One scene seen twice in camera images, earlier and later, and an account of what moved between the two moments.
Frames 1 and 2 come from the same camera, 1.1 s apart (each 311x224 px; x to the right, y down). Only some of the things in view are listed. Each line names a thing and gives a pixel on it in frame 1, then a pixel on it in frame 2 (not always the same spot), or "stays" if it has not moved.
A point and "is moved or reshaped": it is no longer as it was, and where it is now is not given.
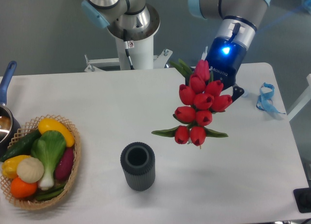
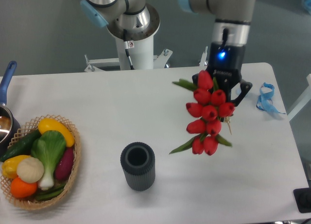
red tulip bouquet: (200, 96) is moved or reshaped
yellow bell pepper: (9, 166) stays
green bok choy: (49, 147) stays
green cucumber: (24, 147) stays
